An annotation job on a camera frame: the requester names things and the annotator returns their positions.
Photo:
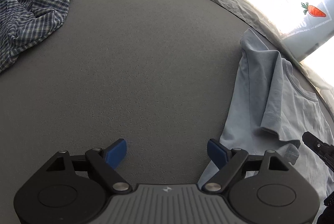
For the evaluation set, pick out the carrot sticker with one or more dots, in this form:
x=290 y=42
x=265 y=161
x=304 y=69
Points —
x=312 y=10

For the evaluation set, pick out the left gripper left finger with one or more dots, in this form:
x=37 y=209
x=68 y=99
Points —
x=102 y=164

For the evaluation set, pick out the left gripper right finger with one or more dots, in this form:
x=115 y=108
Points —
x=230 y=163

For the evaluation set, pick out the light blue t-shirt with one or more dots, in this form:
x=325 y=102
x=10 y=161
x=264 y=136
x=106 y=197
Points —
x=270 y=110

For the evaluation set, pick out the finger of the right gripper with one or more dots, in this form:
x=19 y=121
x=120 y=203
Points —
x=323 y=150

